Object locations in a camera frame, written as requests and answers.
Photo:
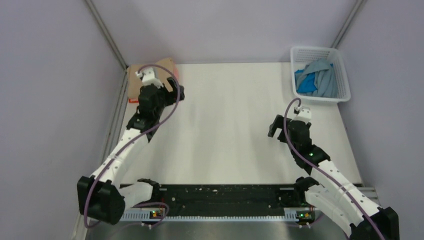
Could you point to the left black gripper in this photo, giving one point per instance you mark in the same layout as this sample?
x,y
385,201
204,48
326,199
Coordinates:
x,y
172,95

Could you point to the folded pink t shirt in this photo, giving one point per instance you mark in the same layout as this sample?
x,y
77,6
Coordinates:
x,y
176,73

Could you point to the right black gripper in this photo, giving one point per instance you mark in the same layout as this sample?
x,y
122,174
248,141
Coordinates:
x,y
278,123

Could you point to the aluminium frame post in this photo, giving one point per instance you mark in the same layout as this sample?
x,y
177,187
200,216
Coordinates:
x,y
105,33
356,9

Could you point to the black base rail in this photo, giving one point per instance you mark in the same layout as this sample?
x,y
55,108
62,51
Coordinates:
x,y
227,200

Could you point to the white plastic basket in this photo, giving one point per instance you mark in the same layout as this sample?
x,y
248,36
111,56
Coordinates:
x,y
300,56

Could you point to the folded orange t shirt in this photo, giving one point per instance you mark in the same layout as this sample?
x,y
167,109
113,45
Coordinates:
x,y
133,100

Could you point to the left aluminium frame post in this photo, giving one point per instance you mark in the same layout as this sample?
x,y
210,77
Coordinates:
x,y
105,33

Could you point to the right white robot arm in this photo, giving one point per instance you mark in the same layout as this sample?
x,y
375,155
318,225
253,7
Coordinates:
x,y
330,191

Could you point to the beige t shirt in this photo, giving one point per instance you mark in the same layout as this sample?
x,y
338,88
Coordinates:
x,y
134,83

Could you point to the light blue t shirt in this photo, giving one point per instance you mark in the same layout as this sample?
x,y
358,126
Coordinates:
x,y
325,79

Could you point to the bright blue t shirt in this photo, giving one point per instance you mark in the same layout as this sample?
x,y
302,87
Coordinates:
x,y
307,85

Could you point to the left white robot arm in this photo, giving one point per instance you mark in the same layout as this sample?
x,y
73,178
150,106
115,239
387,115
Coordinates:
x,y
100,195

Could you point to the white slotted cable duct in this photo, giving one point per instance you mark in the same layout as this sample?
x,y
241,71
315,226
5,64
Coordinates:
x,y
137,215

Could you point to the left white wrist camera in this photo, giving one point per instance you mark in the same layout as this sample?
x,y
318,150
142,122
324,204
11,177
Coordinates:
x,y
148,77

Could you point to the right aluminium frame post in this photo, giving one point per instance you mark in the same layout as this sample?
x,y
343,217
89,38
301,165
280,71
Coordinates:
x,y
356,9

